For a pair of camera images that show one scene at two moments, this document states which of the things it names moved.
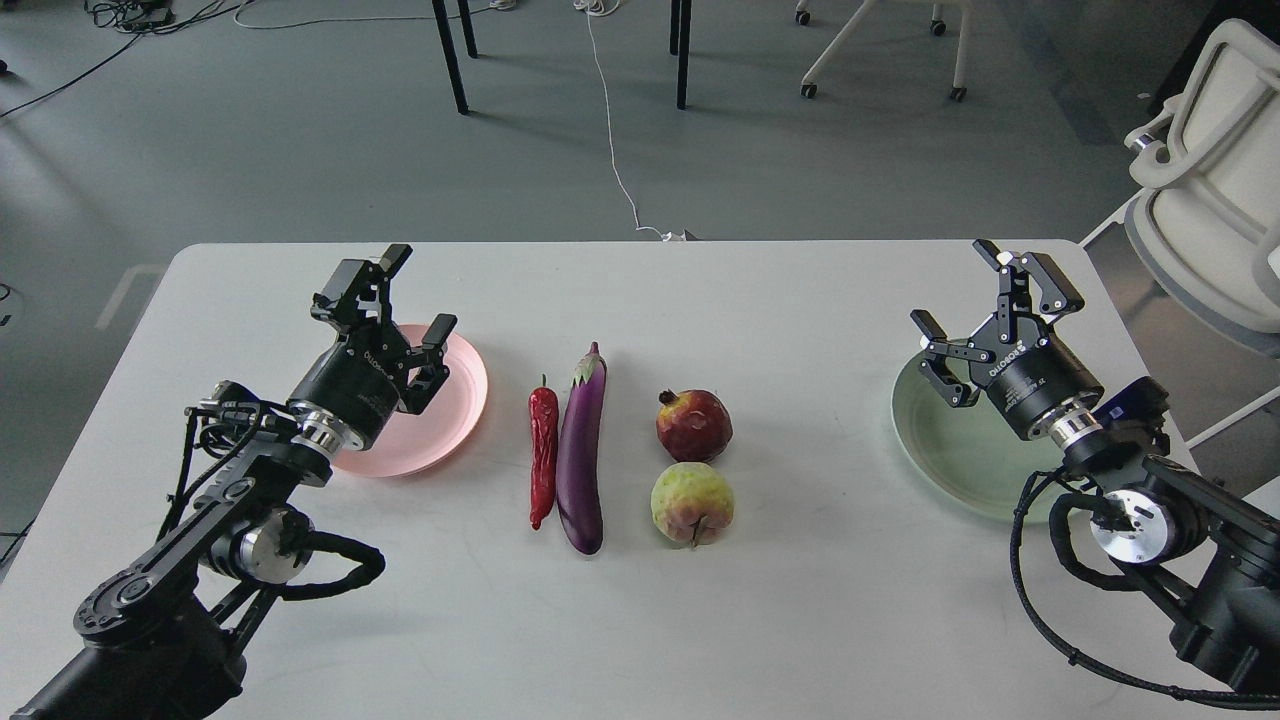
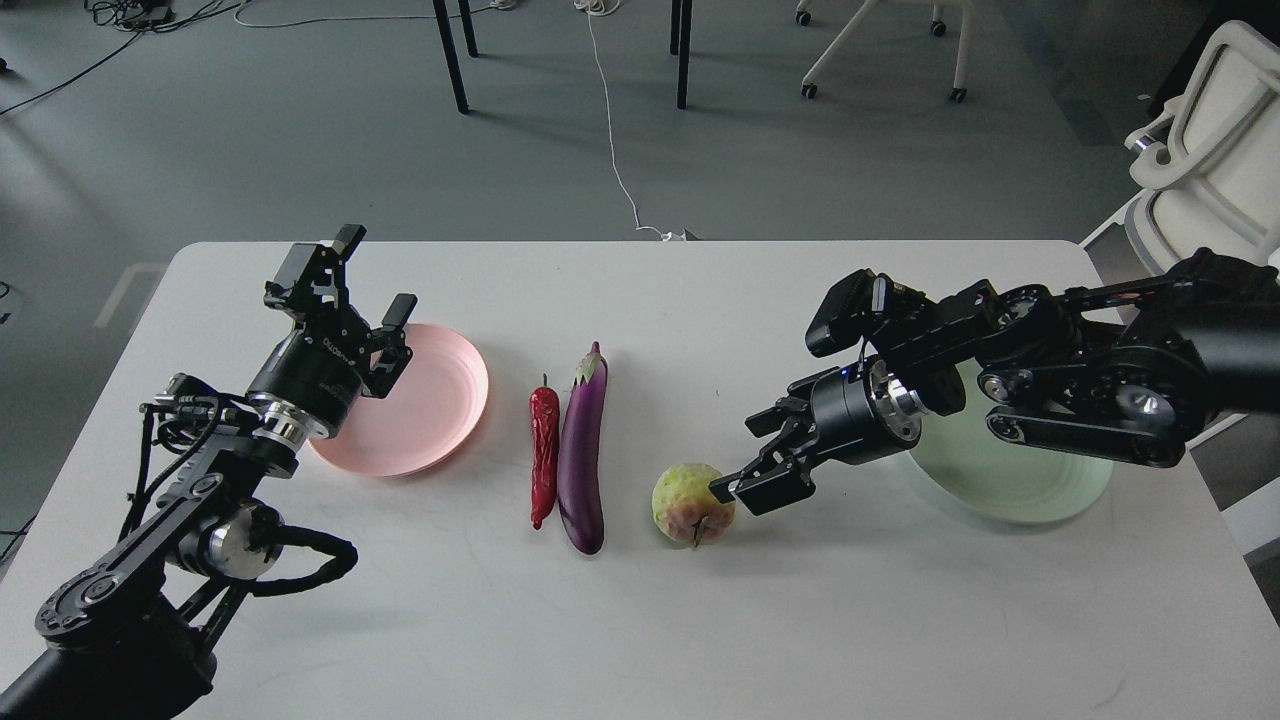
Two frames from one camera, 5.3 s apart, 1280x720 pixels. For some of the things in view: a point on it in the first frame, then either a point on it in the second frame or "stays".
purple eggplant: x=579 y=452 stays
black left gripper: x=356 y=383 to x=315 y=376
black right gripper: x=1028 y=375 to x=858 y=414
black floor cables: x=140 y=17 stays
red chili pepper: x=543 y=428 stays
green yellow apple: x=691 y=504 stays
